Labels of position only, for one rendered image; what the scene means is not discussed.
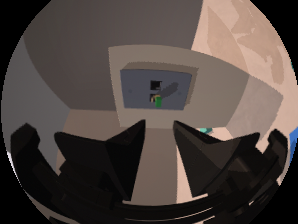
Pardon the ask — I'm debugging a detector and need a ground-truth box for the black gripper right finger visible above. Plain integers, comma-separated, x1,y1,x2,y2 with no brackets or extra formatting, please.
173,120,261,197

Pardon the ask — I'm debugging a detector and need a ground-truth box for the mint green block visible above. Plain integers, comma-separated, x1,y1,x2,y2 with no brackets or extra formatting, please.
200,128,212,135

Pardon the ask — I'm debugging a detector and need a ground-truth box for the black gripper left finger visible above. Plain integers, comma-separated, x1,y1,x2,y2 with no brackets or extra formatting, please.
53,119,145,201

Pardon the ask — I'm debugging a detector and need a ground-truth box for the blue flat square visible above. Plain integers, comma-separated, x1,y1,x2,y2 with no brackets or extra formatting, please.
289,127,298,163

